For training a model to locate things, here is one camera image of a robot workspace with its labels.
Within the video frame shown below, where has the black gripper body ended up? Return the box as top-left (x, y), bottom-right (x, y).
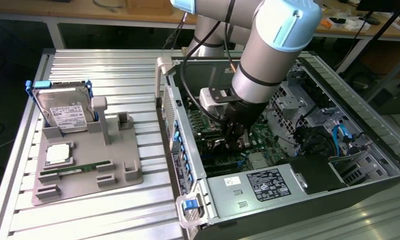
top-left (221, 98), bottom-right (267, 128)

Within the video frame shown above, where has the green motherboard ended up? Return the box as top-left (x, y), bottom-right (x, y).
top-left (185, 97), bottom-right (287, 176)

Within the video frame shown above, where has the silver chipset heatsink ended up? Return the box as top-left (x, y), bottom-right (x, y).
top-left (247, 153), bottom-right (270, 170)

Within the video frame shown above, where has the grey metal disk bay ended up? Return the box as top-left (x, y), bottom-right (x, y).
top-left (269, 81), bottom-right (321, 131)

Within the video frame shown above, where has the grey power supply unit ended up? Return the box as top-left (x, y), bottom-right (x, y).
top-left (205, 163), bottom-right (310, 218)

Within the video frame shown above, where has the black open PC case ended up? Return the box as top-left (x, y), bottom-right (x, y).
top-left (154, 55), bottom-right (400, 240)

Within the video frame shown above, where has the wooden desk with grey legs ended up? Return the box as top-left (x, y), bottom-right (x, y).
top-left (0, 0), bottom-right (201, 50)
top-left (310, 0), bottom-right (400, 73)

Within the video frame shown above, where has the grey parts rack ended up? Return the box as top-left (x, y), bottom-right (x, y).
top-left (30, 96), bottom-right (143, 207)

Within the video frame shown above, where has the white and black device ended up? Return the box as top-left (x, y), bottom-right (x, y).
top-left (329, 16), bottom-right (358, 31)

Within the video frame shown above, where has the hard disk in blue carrier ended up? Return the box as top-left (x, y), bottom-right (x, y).
top-left (23, 79), bottom-right (97, 134)

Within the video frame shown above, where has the green RAM stick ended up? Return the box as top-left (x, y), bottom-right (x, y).
top-left (38, 161), bottom-right (110, 176)

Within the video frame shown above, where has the silver CPU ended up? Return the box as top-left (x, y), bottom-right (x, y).
top-left (45, 144), bottom-right (73, 166)

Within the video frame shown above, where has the black slanted pole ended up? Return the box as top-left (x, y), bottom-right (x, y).
top-left (369, 0), bottom-right (400, 42)

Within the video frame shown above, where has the black monitor with stand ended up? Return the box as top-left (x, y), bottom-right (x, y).
top-left (354, 0), bottom-right (400, 25)

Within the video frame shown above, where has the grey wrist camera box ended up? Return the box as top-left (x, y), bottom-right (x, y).
top-left (198, 87), bottom-right (235, 121)

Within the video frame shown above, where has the black camera cable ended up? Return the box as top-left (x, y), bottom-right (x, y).
top-left (181, 0), bottom-right (237, 123)

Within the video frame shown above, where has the blue wire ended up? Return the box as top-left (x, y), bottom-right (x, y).
top-left (330, 124), bottom-right (350, 158)

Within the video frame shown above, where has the black cable with connector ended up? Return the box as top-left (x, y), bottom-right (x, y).
top-left (163, 12), bottom-right (187, 50)

